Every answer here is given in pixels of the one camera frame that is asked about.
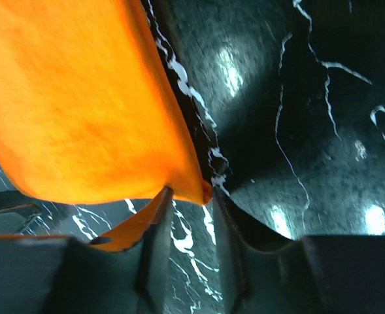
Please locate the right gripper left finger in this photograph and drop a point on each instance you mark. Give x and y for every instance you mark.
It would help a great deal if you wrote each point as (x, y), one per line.
(122, 271)

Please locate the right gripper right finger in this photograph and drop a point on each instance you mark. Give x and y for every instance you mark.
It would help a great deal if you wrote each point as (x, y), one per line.
(262, 271)

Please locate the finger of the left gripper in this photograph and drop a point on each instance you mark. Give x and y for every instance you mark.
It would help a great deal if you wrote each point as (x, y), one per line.
(17, 212)

